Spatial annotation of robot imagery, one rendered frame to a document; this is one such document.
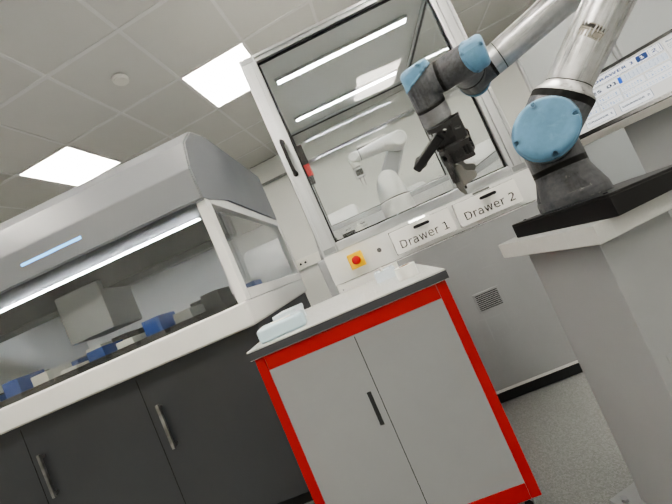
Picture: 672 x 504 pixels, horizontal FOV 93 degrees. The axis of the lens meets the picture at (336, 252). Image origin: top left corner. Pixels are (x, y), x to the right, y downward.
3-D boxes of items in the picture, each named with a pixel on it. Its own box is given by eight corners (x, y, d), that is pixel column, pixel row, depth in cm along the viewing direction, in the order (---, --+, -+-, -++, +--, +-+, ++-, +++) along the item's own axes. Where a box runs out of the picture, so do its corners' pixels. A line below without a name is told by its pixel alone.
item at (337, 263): (543, 196, 144) (529, 167, 145) (335, 286, 152) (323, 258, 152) (471, 219, 239) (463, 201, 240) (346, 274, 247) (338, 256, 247)
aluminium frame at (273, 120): (529, 167, 145) (433, -37, 149) (323, 258, 152) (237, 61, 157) (463, 201, 240) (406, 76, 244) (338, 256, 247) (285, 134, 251)
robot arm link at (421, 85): (426, 57, 73) (394, 79, 78) (447, 101, 77) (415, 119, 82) (430, 52, 79) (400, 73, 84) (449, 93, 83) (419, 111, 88)
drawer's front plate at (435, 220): (457, 229, 146) (447, 207, 146) (398, 255, 148) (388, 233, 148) (456, 229, 147) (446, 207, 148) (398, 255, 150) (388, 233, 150)
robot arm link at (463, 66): (485, 43, 78) (442, 71, 85) (476, 24, 69) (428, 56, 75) (496, 73, 78) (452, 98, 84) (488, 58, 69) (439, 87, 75)
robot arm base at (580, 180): (627, 181, 74) (609, 142, 75) (589, 198, 68) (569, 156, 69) (563, 203, 88) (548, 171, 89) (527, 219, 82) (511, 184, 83)
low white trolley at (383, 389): (562, 528, 86) (445, 268, 89) (350, 603, 91) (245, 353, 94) (482, 418, 144) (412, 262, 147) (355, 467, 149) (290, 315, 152)
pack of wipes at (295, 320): (307, 320, 106) (302, 307, 106) (307, 324, 97) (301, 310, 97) (265, 339, 105) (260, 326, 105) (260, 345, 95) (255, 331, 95)
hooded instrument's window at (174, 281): (242, 302, 131) (199, 201, 133) (-112, 457, 144) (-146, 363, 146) (298, 279, 245) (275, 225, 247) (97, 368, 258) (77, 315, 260)
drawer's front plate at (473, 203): (524, 200, 143) (513, 178, 144) (462, 227, 145) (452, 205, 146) (522, 201, 145) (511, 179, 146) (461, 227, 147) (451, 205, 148)
